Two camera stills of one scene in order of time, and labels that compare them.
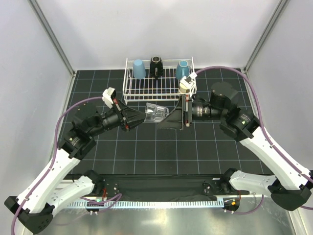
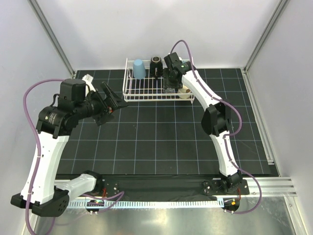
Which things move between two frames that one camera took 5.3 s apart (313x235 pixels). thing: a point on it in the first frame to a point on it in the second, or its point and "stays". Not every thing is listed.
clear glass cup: [155, 113] to [170, 90]
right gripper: [181, 115] to [167, 83]
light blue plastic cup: [139, 70] stays
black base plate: [163, 188] stays
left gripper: [127, 117] to [105, 114]
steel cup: [183, 89] stays
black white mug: [156, 67] stays
